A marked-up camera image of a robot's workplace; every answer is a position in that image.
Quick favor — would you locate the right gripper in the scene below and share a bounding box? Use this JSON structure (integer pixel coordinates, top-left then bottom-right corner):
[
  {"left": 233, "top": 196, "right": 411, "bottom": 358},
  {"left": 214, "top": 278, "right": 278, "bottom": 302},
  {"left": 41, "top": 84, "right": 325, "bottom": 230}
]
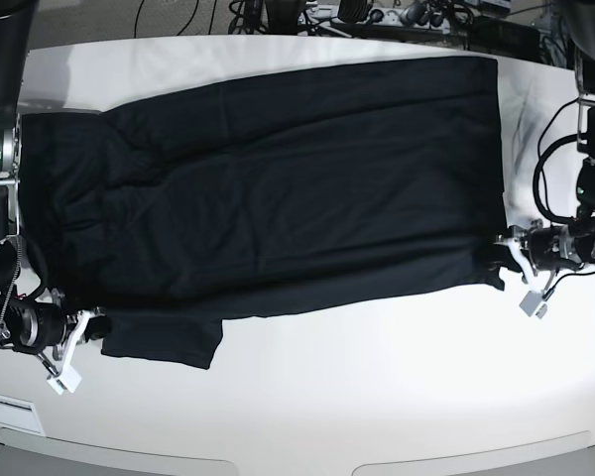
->
[{"left": 9, "top": 288, "right": 111, "bottom": 376}]

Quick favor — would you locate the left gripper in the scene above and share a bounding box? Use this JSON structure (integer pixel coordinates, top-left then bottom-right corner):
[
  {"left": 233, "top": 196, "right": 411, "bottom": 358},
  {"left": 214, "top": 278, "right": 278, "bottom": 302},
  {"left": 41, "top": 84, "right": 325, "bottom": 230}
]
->
[{"left": 480, "top": 222, "right": 595, "bottom": 298}]

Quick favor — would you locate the black T-shirt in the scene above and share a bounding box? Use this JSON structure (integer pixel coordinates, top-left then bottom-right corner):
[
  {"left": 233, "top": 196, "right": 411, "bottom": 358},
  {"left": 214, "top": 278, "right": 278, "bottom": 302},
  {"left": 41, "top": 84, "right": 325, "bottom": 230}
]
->
[{"left": 19, "top": 56, "right": 506, "bottom": 369}]

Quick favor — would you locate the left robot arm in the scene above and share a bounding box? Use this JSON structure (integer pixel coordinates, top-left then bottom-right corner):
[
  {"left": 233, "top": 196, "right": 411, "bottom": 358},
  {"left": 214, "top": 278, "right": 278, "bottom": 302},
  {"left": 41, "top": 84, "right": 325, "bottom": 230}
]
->
[{"left": 496, "top": 1, "right": 595, "bottom": 304}]

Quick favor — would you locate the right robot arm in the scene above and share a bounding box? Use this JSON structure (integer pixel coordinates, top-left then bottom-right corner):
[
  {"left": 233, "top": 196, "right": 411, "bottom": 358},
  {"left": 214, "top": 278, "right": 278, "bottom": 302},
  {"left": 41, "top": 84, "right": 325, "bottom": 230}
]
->
[{"left": 0, "top": 1, "right": 105, "bottom": 394}]

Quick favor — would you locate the white label plate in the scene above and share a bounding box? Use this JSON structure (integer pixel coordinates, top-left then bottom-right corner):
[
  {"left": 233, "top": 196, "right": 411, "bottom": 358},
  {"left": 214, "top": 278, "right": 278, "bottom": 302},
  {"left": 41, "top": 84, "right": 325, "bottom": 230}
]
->
[{"left": 0, "top": 396, "right": 46, "bottom": 436}]

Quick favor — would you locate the black equipment box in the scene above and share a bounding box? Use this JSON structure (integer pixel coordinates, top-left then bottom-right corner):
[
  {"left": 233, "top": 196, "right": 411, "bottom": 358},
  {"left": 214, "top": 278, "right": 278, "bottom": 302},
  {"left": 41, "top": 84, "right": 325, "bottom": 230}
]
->
[{"left": 467, "top": 16, "right": 540, "bottom": 62}]

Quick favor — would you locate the white power strip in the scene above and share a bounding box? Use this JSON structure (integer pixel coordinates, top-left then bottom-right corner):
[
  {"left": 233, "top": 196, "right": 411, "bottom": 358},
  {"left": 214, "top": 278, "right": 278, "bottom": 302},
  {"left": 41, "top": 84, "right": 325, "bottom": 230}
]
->
[{"left": 304, "top": 2, "right": 451, "bottom": 35}]

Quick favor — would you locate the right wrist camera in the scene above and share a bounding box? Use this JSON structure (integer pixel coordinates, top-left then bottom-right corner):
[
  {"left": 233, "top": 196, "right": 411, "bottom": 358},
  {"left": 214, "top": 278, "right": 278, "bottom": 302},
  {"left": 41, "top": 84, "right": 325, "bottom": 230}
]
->
[{"left": 47, "top": 366, "right": 82, "bottom": 396}]

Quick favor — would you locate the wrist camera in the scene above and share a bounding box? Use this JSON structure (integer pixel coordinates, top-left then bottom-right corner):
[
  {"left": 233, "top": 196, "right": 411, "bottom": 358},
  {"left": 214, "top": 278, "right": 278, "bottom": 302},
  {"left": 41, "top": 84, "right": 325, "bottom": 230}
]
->
[
  {"left": 47, "top": 366, "right": 82, "bottom": 396},
  {"left": 520, "top": 291, "right": 549, "bottom": 319}
]

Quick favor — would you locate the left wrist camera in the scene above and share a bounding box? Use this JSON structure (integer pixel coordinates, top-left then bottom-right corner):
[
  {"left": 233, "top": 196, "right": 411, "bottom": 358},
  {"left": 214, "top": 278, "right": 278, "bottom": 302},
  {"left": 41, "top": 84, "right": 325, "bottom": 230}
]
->
[{"left": 520, "top": 291, "right": 549, "bottom": 319}]

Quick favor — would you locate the black cable loop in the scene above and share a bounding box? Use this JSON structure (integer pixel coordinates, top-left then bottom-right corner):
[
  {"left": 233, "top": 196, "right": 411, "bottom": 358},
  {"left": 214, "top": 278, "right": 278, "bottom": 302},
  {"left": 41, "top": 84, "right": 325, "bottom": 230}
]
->
[{"left": 133, "top": 0, "right": 153, "bottom": 39}]

